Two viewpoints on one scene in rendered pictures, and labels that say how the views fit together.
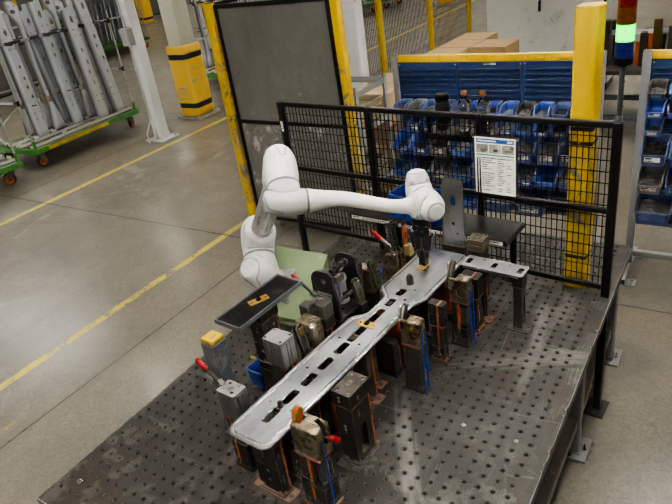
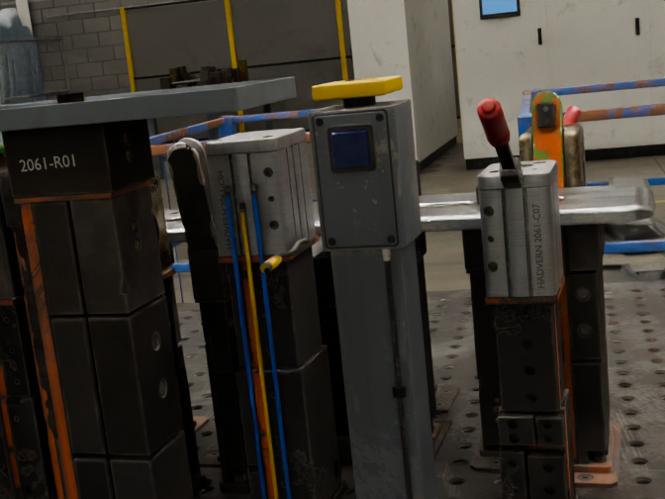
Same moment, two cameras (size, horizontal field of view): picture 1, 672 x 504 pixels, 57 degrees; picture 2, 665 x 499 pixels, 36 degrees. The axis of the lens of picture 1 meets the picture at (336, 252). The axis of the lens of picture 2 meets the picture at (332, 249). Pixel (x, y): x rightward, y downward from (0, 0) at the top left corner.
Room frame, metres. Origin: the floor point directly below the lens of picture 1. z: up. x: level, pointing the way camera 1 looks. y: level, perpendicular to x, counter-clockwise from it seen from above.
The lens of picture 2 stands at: (2.25, 1.24, 1.19)
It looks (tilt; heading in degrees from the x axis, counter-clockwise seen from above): 11 degrees down; 248
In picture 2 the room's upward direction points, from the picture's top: 6 degrees counter-clockwise
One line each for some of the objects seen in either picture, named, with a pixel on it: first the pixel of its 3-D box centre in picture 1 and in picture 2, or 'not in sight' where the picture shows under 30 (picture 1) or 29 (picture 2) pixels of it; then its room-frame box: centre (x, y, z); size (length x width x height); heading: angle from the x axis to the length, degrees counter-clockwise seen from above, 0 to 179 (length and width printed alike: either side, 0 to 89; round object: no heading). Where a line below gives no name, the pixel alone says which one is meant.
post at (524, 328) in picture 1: (519, 301); not in sight; (2.28, -0.77, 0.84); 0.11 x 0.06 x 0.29; 49
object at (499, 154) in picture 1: (495, 165); not in sight; (2.77, -0.82, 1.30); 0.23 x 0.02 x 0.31; 49
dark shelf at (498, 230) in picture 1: (431, 220); not in sight; (2.87, -0.51, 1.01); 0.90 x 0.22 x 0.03; 49
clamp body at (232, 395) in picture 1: (241, 426); (529, 349); (1.72, 0.43, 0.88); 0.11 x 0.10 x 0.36; 49
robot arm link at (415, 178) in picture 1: (418, 188); not in sight; (2.40, -0.38, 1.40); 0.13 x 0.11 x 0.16; 7
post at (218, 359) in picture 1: (226, 386); (385, 367); (1.91, 0.50, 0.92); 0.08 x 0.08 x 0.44; 49
